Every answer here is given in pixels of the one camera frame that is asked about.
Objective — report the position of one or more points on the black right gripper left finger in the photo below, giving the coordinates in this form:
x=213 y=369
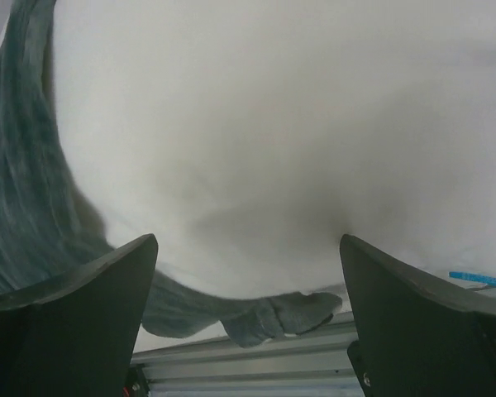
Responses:
x=74 y=334

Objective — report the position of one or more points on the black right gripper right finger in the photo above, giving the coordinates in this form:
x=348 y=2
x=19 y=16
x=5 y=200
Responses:
x=418 y=335

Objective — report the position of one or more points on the grey zebra plush pillowcase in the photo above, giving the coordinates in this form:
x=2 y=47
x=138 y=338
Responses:
x=41 y=235

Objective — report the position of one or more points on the white pillow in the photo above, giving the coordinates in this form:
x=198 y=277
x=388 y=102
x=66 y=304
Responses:
x=249 y=136

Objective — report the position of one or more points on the aluminium mounting rail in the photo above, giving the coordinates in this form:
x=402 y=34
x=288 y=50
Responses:
x=313 y=365

